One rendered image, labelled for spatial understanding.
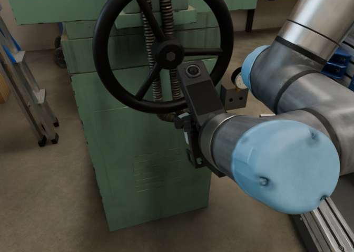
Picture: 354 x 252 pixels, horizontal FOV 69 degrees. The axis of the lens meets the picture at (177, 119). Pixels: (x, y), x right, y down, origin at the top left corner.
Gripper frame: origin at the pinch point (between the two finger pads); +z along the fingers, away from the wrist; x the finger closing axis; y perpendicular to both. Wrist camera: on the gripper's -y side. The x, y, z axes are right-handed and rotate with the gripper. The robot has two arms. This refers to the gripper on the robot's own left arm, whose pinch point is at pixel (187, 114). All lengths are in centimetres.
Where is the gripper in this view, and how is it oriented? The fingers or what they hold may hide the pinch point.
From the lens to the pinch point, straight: 53.9
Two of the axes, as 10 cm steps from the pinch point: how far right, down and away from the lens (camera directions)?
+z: -2.0, -0.9, 9.8
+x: 9.6, -2.1, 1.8
